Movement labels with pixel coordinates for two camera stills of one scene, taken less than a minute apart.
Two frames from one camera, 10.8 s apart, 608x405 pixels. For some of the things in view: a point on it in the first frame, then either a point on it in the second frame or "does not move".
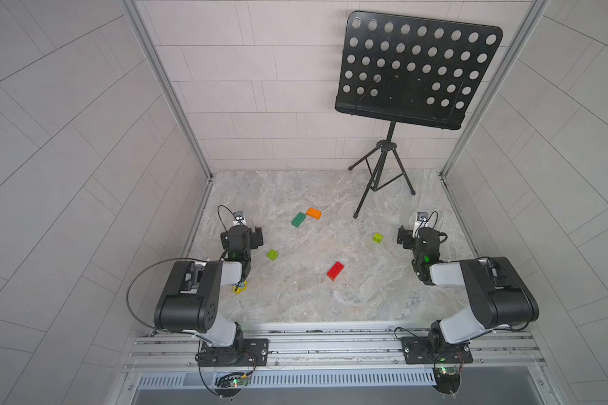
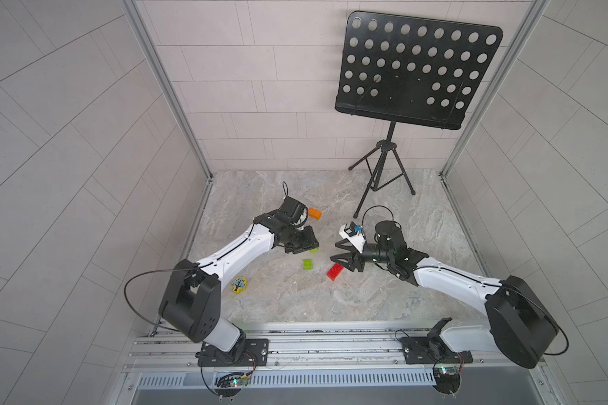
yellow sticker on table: (238, 290) does not move
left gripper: (255, 240) → (308, 242)
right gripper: (409, 237) → (350, 256)
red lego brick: (334, 271) does not move
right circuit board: (447, 379) does not move
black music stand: (409, 70) does not move
